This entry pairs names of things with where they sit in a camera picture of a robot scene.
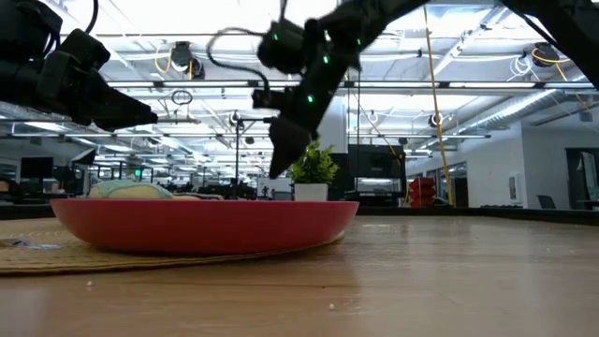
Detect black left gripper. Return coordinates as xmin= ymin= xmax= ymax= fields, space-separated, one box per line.
xmin=0 ymin=49 xmax=159 ymax=133

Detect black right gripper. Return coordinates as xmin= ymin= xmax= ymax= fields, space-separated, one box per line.
xmin=268 ymin=68 xmax=350 ymax=181

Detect white donut teal drizzle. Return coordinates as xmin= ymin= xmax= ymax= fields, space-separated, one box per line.
xmin=87 ymin=179 xmax=176 ymax=201

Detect white donut yellow icing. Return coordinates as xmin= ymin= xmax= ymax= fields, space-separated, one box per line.
xmin=171 ymin=191 xmax=225 ymax=201

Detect green artificial plant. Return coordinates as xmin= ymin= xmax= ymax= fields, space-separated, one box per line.
xmin=288 ymin=139 xmax=340 ymax=185

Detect white sign board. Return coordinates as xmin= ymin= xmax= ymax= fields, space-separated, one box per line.
xmin=256 ymin=177 xmax=294 ymax=202

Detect white square plant pot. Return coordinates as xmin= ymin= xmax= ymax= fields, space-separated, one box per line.
xmin=293 ymin=183 xmax=329 ymax=203

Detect white building column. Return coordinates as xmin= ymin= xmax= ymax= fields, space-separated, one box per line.
xmin=317 ymin=95 xmax=350 ymax=155

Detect black display cabinet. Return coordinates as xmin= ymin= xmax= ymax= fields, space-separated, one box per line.
xmin=346 ymin=143 xmax=407 ymax=208

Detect black computer monitor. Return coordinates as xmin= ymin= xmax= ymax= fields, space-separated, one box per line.
xmin=19 ymin=156 xmax=54 ymax=180

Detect pink plate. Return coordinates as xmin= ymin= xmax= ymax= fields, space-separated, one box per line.
xmin=50 ymin=198 xmax=360 ymax=257

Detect red stacked crates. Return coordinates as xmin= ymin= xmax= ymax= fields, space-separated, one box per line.
xmin=408 ymin=176 xmax=437 ymax=209

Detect small white grey scrap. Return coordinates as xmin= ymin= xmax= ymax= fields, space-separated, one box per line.
xmin=0 ymin=237 xmax=63 ymax=252

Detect round woven straw placemat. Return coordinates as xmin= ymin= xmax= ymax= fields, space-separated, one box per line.
xmin=0 ymin=217 xmax=347 ymax=276

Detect dark glass door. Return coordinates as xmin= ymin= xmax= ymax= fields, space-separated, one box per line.
xmin=564 ymin=147 xmax=599 ymax=211

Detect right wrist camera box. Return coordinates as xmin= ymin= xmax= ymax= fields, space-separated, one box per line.
xmin=251 ymin=88 xmax=292 ymax=111

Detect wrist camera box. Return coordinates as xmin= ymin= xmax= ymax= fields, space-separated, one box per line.
xmin=59 ymin=28 xmax=112 ymax=72
xmin=251 ymin=88 xmax=292 ymax=111

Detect black metal frame stand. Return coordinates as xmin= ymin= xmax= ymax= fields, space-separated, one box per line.
xmin=233 ymin=116 xmax=282 ymax=200

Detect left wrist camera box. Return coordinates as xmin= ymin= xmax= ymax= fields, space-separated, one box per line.
xmin=59 ymin=28 xmax=112 ymax=72

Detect black ceiling cable reel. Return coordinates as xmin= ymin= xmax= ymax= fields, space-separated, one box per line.
xmin=169 ymin=40 xmax=207 ymax=81
xmin=531 ymin=41 xmax=562 ymax=69

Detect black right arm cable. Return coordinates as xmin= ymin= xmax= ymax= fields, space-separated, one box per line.
xmin=206 ymin=26 xmax=272 ymax=93

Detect yellow hanging cord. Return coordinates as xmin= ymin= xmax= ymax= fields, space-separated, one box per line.
xmin=422 ymin=4 xmax=455 ymax=207

